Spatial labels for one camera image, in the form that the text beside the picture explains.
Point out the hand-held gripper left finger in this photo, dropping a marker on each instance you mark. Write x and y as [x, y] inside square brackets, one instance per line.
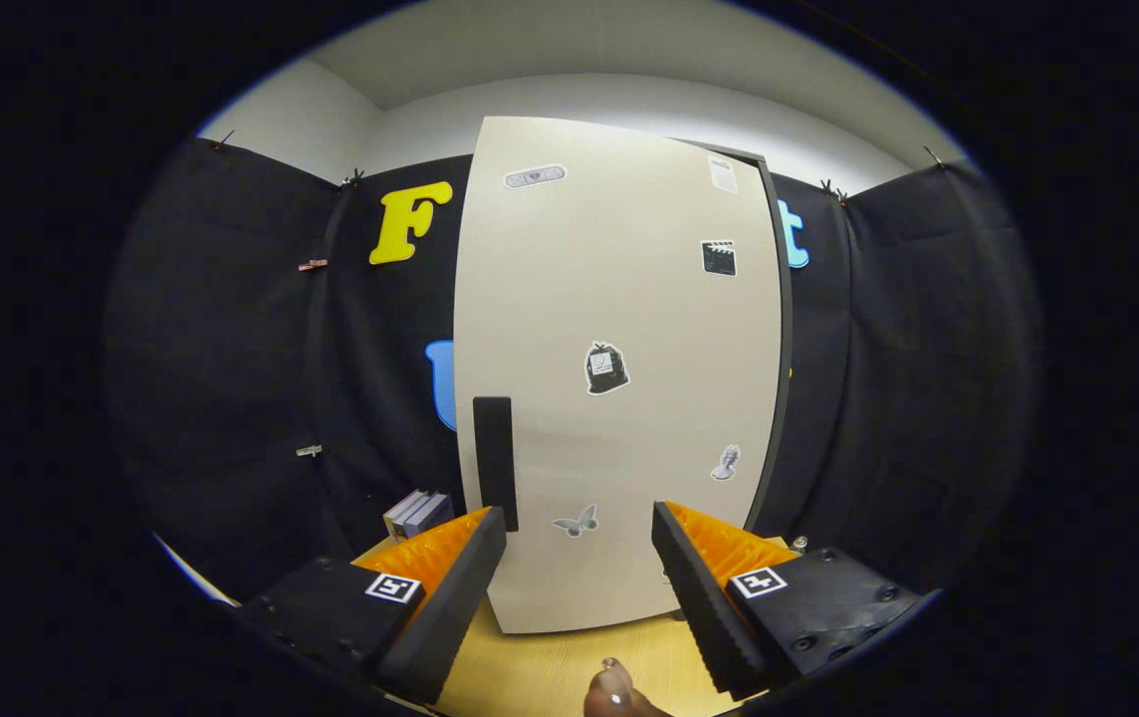
[460, 597]

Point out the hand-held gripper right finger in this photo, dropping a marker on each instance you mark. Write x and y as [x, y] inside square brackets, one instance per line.
[701, 597]

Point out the grey shoe cabinet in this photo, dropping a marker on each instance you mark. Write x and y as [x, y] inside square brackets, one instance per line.
[786, 339]

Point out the beige shoe cabinet door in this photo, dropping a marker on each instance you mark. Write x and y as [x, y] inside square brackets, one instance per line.
[609, 299]

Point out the blue book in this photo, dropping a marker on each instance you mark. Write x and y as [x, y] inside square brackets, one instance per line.
[430, 511]

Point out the silver clip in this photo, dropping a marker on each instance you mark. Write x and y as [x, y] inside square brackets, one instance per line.
[309, 451]

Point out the black backdrop cloth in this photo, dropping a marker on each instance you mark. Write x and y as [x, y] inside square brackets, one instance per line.
[211, 398]

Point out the black clip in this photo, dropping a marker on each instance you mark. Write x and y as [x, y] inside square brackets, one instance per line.
[223, 139]
[833, 189]
[934, 156]
[352, 179]

